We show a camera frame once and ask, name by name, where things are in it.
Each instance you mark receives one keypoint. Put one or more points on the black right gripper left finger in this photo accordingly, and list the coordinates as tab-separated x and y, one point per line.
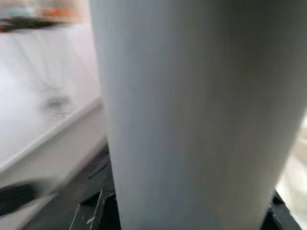
98	213

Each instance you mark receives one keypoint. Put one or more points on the white plastic table leg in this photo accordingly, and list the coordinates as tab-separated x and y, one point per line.
192	107

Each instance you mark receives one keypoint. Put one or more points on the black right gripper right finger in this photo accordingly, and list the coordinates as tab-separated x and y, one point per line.
283	213

